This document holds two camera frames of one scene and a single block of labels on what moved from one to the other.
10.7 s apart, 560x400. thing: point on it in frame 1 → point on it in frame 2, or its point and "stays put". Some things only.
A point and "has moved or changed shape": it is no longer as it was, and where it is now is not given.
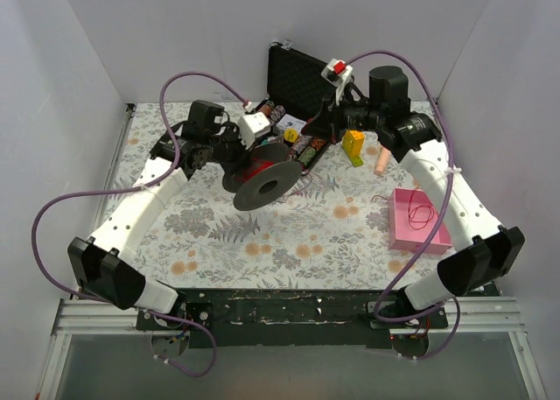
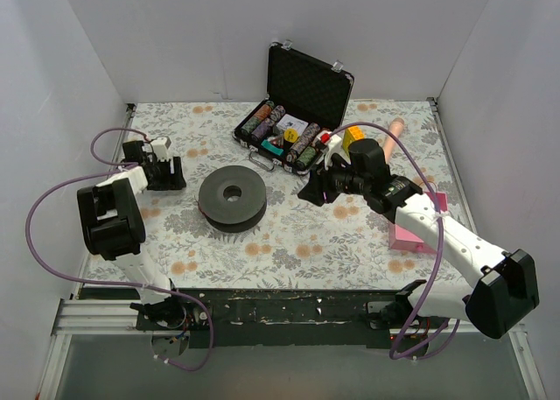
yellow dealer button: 290,135 stays put
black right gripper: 334,112 → 324,188
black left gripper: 236,150 → 165,178
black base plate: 295,318 stays put
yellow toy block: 353,141 stays put
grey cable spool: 261,176 → 233,199
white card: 289,122 stays put
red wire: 419,216 has moved or changed shape
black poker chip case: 298,107 stays put
